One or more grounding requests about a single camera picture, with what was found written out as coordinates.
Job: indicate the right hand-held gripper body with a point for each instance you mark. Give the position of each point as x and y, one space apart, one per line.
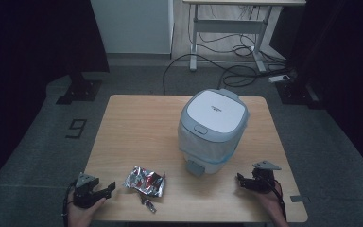
263 179

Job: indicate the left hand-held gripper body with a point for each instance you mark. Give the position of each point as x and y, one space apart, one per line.
86 189

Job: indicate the person's right hand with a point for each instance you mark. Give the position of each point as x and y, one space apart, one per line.
272 205

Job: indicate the person's left hand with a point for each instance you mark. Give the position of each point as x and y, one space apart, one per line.
82 216

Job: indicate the crumpled silver foil wrapper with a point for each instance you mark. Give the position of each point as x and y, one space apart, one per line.
145 182

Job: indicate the small silver foil scrap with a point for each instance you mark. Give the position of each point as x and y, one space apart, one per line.
148 203

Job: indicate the white grey pedal trash can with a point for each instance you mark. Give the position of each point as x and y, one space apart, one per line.
214 126

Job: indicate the black stand base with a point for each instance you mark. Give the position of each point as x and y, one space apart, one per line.
80 90
297 93

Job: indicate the white power strip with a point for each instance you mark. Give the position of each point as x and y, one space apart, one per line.
279 78

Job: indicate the dark curtain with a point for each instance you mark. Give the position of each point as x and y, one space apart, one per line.
34 38
343 63

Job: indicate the white cabinet panel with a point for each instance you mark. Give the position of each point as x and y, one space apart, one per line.
132 26

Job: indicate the white metal frame desk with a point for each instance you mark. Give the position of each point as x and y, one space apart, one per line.
230 26

